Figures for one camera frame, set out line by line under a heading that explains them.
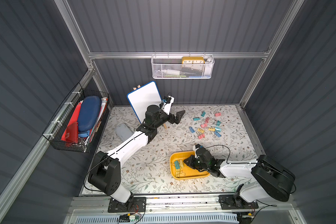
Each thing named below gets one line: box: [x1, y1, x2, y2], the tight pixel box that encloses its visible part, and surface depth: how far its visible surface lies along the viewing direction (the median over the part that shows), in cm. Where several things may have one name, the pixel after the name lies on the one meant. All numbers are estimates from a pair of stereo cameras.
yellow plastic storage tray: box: [169, 150, 211, 180], surface depth 86 cm
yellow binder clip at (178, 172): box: [175, 159, 186, 178], surface depth 85 cm
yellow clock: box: [181, 56, 205, 65], surface depth 90 cm
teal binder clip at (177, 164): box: [174, 160, 181, 170], surface depth 87 cm
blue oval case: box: [77, 95, 102, 138], surface depth 74 cm
